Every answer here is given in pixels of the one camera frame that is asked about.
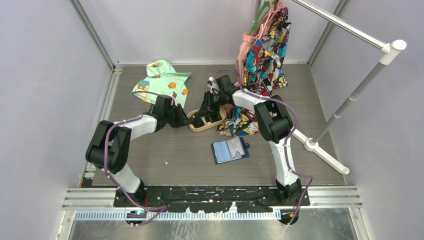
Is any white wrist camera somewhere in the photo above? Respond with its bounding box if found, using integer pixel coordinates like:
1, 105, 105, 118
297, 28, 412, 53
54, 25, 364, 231
168, 91, 177, 102
207, 76, 220, 94

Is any green cartoon child shirt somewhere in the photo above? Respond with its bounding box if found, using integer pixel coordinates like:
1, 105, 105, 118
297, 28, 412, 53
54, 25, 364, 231
132, 59, 192, 107

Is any colourful comic print garment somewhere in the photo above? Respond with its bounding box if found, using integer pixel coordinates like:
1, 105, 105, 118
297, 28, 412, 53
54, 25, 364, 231
216, 7, 291, 137

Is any green clothes hanger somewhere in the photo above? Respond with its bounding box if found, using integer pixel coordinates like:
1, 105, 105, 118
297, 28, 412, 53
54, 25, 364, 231
248, 0, 278, 34

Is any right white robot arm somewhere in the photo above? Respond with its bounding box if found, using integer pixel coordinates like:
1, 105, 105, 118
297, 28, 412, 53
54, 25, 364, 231
189, 74, 307, 206

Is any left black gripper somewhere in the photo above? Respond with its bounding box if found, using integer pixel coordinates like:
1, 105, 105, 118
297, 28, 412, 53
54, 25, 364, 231
164, 103, 192, 129

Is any white credit card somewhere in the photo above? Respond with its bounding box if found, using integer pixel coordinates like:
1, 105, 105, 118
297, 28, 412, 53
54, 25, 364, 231
226, 137, 245, 159

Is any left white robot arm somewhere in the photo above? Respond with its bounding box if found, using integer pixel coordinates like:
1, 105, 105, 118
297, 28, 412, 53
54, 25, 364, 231
85, 95, 191, 207

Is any white clothes rack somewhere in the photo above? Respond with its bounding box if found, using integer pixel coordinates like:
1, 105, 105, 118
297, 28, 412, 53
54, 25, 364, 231
296, 0, 407, 175

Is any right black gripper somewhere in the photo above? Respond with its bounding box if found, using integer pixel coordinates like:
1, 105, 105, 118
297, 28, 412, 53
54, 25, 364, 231
196, 91, 225, 119

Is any beige oval tray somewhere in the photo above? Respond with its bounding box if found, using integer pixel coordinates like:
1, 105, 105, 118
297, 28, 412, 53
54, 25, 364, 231
187, 106, 226, 133

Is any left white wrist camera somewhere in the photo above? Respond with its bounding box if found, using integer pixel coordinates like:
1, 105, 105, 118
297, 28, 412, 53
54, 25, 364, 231
168, 91, 177, 102

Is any navy blue card holder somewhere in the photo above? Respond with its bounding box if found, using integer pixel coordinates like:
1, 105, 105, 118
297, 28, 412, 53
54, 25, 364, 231
210, 137, 251, 165

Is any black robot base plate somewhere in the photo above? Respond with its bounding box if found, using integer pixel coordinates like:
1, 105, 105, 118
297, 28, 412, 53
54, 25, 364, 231
114, 184, 311, 215

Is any pink hanging garment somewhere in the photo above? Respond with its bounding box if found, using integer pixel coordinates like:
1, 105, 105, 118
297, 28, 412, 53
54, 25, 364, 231
235, 0, 283, 87

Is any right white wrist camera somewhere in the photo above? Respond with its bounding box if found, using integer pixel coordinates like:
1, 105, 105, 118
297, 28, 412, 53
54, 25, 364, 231
207, 76, 220, 94

